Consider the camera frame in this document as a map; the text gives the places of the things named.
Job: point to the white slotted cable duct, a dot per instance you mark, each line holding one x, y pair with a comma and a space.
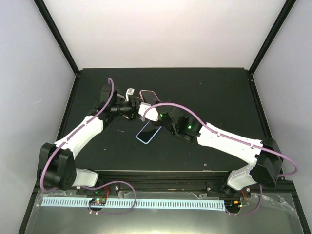
118, 203

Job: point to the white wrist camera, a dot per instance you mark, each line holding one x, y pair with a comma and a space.
151, 115
129, 92

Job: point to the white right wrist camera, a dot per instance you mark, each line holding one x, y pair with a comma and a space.
151, 115

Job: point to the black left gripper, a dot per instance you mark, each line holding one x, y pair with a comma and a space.
135, 107

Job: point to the left black frame post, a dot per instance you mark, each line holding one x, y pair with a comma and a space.
41, 6

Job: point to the black frame post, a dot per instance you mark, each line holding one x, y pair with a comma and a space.
41, 6
279, 21

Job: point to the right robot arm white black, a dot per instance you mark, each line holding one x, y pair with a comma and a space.
262, 156

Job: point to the right black frame post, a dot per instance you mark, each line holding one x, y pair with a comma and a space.
279, 21

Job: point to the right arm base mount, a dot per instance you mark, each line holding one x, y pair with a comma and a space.
221, 190

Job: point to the phone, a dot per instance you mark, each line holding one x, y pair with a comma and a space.
147, 133
149, 96

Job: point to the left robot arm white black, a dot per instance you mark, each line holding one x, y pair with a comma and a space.
56, 167

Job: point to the phone in blue case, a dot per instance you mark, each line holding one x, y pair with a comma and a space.
147, 133

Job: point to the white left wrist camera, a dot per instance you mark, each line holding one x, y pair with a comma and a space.
129, 92

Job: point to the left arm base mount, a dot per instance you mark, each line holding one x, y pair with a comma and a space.
104, 191

